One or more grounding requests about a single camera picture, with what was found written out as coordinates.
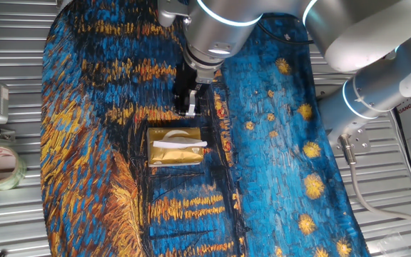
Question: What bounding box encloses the white napkin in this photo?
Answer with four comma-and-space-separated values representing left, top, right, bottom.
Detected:
152, 139, 208, 149

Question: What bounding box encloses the grey cable with metal plug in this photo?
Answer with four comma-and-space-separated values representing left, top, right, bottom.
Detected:
337, 134, 411, 235

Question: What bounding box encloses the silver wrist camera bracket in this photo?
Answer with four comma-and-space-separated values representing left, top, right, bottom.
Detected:
156, 0, 192, 28

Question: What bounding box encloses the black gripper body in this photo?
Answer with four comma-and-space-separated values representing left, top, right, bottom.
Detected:
174, 61, 210, 96

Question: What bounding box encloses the clear plastic bag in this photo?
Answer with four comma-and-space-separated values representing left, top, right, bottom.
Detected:
375, 231, 411, 256

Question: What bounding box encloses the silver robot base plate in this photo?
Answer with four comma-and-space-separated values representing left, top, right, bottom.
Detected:
328, 124, 372, 156

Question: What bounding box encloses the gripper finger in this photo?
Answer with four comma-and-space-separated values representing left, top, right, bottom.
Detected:
185, 89, 198, 118
174, 92, 188, 116

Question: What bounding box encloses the gold tissue pack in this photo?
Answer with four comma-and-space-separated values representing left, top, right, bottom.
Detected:
146, 127, 206, 168

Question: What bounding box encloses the starry night painted tablecloth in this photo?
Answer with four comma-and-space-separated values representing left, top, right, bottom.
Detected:
40, 0, 370, 257

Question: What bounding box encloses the clear tape roll red print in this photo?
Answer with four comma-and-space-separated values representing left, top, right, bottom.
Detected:
0, 145, 27, 191

